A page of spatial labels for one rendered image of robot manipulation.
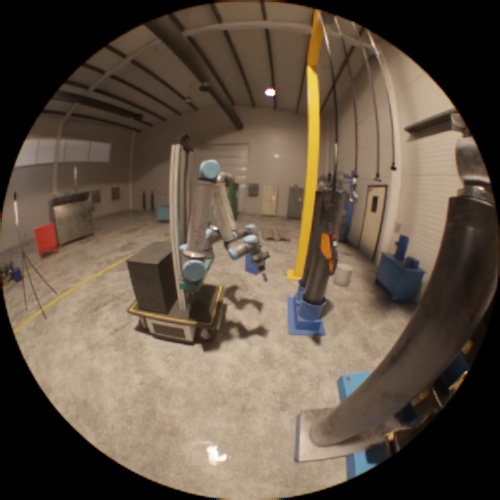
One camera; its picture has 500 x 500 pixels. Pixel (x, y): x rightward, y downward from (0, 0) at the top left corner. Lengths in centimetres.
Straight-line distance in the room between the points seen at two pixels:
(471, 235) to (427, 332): 24
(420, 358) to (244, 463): 116
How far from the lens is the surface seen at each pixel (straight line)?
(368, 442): 149
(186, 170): 158
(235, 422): 142
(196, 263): 103
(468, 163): 53
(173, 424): 147
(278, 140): 1138
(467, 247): 46
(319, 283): 171
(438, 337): 51
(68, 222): 710
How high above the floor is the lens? 138
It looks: 19 degrees down
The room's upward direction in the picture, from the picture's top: 4 degrees clockwise
